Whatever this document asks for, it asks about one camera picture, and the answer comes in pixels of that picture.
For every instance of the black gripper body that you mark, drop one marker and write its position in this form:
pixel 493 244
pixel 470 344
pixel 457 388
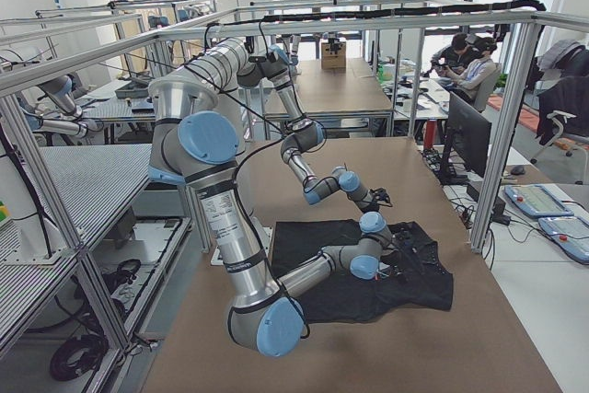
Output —
pixel 401 242
pixel 380 196

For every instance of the black t-shirt with print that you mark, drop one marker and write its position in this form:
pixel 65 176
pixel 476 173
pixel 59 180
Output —
pixel 419 279

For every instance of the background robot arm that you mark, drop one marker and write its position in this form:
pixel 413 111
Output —
pixel 71 119

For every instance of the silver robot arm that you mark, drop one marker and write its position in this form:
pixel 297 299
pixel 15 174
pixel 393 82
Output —
pixel 196 146
pixel 306 134

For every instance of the red thermos bottle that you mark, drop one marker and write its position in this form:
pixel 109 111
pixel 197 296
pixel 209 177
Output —
pixel 429 133

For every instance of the black Huawei monitor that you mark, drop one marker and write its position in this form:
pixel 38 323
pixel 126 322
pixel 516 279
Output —
pixel 468 134

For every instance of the cardboard box on far table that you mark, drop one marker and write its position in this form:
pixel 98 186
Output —
pixel 333 55

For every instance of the blue grey teach pendant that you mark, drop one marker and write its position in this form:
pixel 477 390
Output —
pixel 536 201

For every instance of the person with VR headset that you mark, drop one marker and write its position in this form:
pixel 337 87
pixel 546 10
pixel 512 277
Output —
pixel 467 84

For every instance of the person in dark jacket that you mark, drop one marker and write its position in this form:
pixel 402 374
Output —
pixel 457 56

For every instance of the office chair with dark coat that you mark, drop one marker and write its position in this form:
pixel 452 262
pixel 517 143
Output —
pixel 559 80

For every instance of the aluminium overhead frame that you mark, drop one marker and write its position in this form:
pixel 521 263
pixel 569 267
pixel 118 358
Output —
pixel 30 184

